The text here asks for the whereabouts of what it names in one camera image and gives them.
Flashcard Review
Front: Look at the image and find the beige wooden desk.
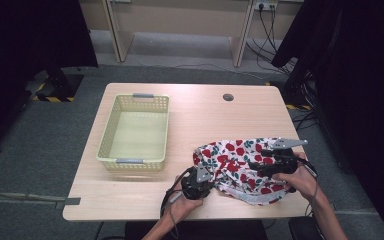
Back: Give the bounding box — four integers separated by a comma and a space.
77, 0, 305, 68

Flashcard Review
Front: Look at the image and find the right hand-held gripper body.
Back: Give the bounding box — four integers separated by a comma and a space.
260, 137, 309, 177

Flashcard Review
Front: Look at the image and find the grey tape strip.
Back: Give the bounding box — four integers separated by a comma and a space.
55, 197, 82, 211

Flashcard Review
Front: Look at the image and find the black curtain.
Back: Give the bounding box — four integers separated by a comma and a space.
270, 0, 384, 240
0, 0, 99, 158

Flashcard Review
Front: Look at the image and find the black stand base striped tape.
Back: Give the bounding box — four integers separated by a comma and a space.
29, 68, 85, 103

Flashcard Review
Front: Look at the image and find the person's dark clothing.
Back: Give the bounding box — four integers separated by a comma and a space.
125, 219, 268, 240

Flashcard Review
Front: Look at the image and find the person's right hand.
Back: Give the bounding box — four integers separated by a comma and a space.
272, 152, 322, 202

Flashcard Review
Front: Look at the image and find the bundle of black floor cables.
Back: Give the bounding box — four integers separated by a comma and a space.
244, 3, 318, 132

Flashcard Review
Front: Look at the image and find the white red rose print shirt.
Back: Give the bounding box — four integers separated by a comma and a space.
192, 137, 302, 206

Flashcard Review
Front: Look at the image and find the person's left hand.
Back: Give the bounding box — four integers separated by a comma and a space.
164, 190, 205, 225

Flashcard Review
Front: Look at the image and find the pale yellow plastic basket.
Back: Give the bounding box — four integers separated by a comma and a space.
95, 93, 171, 173

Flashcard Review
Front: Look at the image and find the yellow black floor tape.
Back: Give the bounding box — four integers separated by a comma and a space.
285, 104, 313, 111

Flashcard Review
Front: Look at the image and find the right hand-held gripper black cable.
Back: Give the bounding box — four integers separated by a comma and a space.
293, 155, 325, 240

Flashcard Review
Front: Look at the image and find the white wall socket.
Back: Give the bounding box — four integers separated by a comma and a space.
253, 0, 279, 11

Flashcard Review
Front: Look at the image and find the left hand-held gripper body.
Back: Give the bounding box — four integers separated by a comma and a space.
179, 162, 215, 201

